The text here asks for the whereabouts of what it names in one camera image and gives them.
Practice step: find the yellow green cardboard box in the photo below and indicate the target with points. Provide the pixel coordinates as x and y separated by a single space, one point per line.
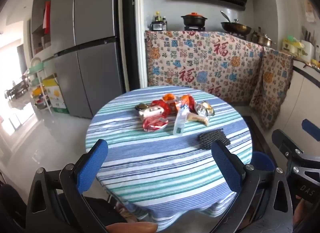
56 95

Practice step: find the black knitted pad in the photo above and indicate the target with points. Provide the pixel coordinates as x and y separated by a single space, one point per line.
212 138

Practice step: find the yellow green containers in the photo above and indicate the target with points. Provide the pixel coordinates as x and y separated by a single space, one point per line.
291 45

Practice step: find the gas stove burner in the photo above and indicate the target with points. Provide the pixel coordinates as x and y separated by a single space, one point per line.
195 28

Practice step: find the white knife block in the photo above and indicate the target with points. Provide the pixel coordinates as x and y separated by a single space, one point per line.
307 46

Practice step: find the green shelf rack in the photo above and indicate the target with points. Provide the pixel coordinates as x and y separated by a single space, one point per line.
37 80

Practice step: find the white flower print paper box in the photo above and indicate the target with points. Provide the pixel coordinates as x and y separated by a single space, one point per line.
152 113

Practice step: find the large printed cloth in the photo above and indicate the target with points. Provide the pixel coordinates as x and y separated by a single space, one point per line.
200 60

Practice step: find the grey wall cabinet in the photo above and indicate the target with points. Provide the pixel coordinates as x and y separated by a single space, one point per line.
38 10

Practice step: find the dark wok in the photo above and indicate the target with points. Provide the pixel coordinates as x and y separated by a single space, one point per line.
236 27

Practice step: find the steel pot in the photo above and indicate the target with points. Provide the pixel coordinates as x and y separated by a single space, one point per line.
262 39

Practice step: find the red plastic bag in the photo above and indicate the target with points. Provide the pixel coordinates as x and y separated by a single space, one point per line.
160 104

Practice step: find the person's right hand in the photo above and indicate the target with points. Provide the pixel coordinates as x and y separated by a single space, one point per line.
301 210

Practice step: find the black kitchen appliance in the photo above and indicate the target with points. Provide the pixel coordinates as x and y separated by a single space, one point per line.
158 26

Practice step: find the blue bin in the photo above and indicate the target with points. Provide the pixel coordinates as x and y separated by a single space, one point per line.
261 161

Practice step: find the red hanging cloth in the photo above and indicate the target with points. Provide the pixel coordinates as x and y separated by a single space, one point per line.
47 17

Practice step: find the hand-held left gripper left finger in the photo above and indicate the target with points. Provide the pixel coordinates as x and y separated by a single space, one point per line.
92 165

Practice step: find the orange snack packet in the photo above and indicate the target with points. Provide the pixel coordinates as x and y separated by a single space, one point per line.
188 101

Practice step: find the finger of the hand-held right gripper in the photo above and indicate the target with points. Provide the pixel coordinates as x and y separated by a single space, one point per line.
282 140
311 128

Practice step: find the beige paper wrapper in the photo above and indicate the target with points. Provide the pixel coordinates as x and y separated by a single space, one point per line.
197 118

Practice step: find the grey refrigerator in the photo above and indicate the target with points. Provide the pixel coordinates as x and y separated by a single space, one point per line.
92 47

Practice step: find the striped tablecloth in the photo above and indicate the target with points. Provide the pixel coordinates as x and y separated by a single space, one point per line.
162 155

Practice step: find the black gold wrapper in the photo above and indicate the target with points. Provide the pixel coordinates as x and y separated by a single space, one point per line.
142 107

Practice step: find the orange plastic bag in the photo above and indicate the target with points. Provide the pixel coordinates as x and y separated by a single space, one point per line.
168 97

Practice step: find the person's left hand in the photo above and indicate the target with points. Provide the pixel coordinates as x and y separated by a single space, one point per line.
135 228

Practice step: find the white silver snack packet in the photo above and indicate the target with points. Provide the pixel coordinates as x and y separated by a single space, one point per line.
203 109

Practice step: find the white kitchen cabinet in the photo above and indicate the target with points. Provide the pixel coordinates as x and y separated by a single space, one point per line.
303 92

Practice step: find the red snack packet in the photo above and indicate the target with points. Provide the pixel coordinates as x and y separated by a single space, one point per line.
155 125

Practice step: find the black clay pot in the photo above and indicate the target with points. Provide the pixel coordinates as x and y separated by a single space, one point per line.
193 19

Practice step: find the clear plastic bottle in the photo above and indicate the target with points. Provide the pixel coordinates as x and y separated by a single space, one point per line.
179 125

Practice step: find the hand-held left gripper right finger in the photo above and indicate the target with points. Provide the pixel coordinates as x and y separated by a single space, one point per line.
227 170

